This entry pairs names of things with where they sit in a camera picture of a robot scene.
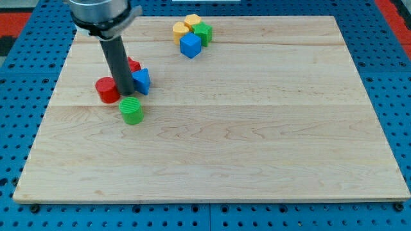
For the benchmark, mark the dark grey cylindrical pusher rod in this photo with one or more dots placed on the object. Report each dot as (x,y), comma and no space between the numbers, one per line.
(117,60)

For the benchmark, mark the blue triangle block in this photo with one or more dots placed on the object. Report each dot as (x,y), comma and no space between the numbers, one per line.
(141,80)

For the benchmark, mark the red star block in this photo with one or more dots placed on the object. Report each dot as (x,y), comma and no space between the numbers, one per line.
(134,65)

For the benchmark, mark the green star block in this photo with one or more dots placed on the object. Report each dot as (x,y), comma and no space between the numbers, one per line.
(204,31)

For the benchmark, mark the red cylinder block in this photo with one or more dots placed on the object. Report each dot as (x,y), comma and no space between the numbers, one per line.
(107,90)

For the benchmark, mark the green cylinder block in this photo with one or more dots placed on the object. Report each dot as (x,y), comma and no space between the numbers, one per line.
(131,110)

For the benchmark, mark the yellow heart block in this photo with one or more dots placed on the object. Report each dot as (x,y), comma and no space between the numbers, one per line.
(179,29)

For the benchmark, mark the blue cube block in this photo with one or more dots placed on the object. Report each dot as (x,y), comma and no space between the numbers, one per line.
(190,45)

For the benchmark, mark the yellow hexagon block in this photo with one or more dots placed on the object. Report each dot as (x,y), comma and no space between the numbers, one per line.
(191,20)

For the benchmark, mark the light wooden board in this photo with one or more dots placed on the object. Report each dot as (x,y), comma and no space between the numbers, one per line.
(272,111)

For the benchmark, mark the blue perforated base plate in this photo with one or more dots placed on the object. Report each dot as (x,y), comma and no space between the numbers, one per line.
(31,69)

